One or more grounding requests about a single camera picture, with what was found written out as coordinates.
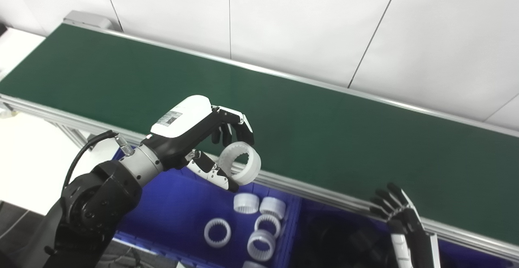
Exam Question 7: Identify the blue bin with white rings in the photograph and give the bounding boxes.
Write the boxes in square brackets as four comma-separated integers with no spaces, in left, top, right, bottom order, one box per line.
[112,146,302,268]

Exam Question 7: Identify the grey conveyor motor housing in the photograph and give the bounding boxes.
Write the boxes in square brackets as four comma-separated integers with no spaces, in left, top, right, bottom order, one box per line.
[63,11,122,32]

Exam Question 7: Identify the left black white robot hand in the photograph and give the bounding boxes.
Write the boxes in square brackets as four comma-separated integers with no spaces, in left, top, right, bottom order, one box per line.
[140,95,255,191]

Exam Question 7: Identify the blue bin with black parts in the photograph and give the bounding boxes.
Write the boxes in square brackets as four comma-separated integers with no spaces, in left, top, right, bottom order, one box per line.
[284,197,519,268]

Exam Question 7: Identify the aluminium conveyor leg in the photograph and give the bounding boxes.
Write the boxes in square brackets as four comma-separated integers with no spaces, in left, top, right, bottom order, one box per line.
[0,102,96,151]

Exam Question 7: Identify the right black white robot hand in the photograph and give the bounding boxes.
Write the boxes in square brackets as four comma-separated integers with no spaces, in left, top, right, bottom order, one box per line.
[369,183,440,268]

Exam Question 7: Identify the green conveyor belt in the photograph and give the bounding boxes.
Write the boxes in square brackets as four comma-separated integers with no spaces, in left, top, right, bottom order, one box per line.
[0,23,519,246]
[0,20,519,262]

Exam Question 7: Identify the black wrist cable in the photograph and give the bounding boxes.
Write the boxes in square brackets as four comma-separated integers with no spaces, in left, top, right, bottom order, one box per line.
[61,130,134,197]

